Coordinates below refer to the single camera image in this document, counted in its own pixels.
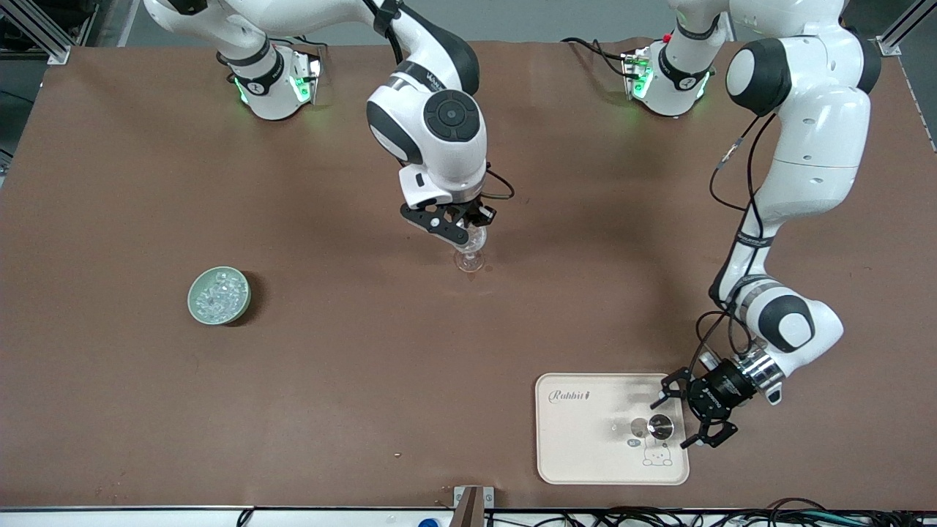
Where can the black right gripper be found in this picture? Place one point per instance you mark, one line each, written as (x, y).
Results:
(477, 214)

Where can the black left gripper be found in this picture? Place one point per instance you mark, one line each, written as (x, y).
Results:
(719, 391)

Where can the steel double jigger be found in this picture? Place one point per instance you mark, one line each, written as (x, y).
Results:
(661, 427)

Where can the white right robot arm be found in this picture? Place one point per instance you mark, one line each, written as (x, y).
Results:
(439, 117)

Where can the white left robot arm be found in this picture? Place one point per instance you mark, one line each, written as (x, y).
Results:
(812, 146)

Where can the clear wine glass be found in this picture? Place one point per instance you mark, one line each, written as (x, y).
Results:
(470, 260)

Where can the pile of clear ice cubes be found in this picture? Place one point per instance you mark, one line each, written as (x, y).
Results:
(219, 295)

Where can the cream rabbit print tray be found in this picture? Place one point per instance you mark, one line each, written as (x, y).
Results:
(585, 457)

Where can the brown table cover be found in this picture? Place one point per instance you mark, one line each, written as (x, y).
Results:
(366, 366)

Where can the green ceramic bowl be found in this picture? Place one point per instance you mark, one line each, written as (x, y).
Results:
(198, 311)

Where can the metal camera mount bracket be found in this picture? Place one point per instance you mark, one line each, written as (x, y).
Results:
(472, 505)

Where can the aluminium frame profile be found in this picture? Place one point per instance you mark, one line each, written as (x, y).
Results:
(904, 29)
(44, 36)

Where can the white table edge rail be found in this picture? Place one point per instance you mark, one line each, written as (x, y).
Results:
(146, 517)

